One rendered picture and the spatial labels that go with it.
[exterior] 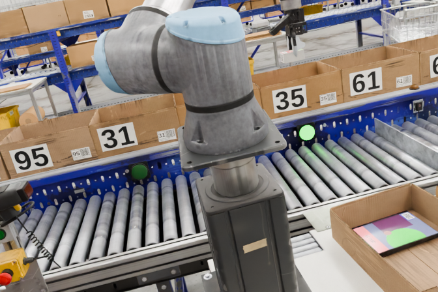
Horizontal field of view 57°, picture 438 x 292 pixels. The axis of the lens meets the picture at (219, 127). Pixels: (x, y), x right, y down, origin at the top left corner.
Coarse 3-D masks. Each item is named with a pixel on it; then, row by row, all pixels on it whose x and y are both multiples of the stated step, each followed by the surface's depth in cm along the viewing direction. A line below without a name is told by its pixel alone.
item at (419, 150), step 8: (376, 120) 188; (376, 128) 190; (384, 128) 182; (392, 128) 175; (384, 136) 184; (392, 136) 176; (400, 136) 170; (408, 136) 164; (400, 144) 171; (408, 144) 165; (416, 144) 159; (408, 152) 167; (416, 152) 161; (424, 152) 155; (432, 152) 150; (424, 160) 156; (432, 160) 151
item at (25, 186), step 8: (8, 184) 118; (16, 184) 117; (24, 184) 117; (0, 192) 114; (8, 192) 114; (16, 192) 114; (24, 192) 115; (32, 192) 119; (0, 200) 114; (8, 200) 114; (16, 200) 115; (24, 200) 115; (0, 208) 115; (8, 208) 117; (16, 208) 118; (8, 216) 117; (16, 216) 118
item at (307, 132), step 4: (304, 128) 186; (308, 128) 186; (312, 128) 187; (300, 132) 186; (304, 132) 186; (308, 132) 187; (312, 132) 187; (300, 136) 187; (304, 136) 187; (308, 136) 187; (312, 136) 188
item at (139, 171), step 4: (140, 164) 180; (132, 168) 180; (136, 168) 179; (140, 168) 180; (144, 168) 180; (132, 172) 180; (136, 172) 180; (140, 172) 180; (144, 172) 180; (136, 176) 180; (140, 176) 181; (144, 176) 181
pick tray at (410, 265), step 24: (384, 192) 122; (408, 192) 125; (336, 216) 115; (360, 216) 123; (384, 216) 125; (432, 216) 118; (336, 240) 119; (360, 240) 104; (432, 240) 112; (360, 264) 108; (384, 264) 95; (408, 264) 105; (432, 264) 103; (384, 288) 98; (408, 288) 88; (432, 288) 84
